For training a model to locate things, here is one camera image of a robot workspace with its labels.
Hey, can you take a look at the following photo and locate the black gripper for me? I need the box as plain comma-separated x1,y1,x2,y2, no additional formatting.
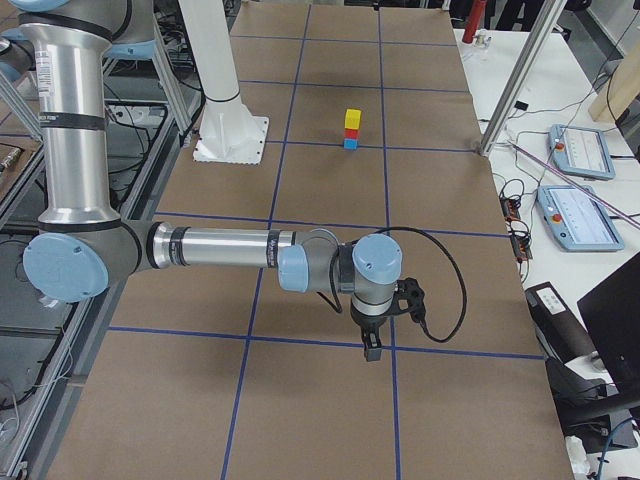
350,307,388,362

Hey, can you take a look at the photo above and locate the blue cube block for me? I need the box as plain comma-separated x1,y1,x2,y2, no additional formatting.
343,138,358,150

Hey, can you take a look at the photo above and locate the red cube block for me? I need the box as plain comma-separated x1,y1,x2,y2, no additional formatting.
344,128,360,141

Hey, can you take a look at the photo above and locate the yellow cube block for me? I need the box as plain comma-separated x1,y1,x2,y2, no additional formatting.
344,108,362,130

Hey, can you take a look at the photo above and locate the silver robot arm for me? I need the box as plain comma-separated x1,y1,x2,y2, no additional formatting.
18,1,402,361

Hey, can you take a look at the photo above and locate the orange circuit board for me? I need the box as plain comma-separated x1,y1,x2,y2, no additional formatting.
500,198,521,222
509,232,532,262

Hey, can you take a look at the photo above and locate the black box with label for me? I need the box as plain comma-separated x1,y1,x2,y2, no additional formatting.
525,282,596,363

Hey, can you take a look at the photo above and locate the near blue teach pendant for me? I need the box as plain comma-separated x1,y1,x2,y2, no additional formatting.
536,185,625,252

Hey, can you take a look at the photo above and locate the blue teach pendant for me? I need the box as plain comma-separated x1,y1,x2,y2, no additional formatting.
536,185,625,252
549,124,616,181

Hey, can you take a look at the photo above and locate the black monitor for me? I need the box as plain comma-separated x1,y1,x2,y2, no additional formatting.
578,254,639,388

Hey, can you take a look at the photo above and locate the far blue teach pendant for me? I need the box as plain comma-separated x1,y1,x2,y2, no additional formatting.
549,124,616,181

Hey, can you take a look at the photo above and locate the red cylinder bottle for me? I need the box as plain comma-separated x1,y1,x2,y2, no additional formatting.
462,0,487,44

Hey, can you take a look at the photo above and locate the wooden beam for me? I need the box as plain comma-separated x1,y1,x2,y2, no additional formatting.
588,9,640,122

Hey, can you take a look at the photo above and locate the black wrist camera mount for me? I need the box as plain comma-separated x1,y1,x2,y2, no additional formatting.
387,277,426,324

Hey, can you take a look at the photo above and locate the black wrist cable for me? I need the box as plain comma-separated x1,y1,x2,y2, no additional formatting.
374,227,468,344

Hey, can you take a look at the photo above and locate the white pedestal column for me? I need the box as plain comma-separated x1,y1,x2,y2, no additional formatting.
179,0,269,165

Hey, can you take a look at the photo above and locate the aluminium frame post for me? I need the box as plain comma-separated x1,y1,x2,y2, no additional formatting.
478,0,567,157

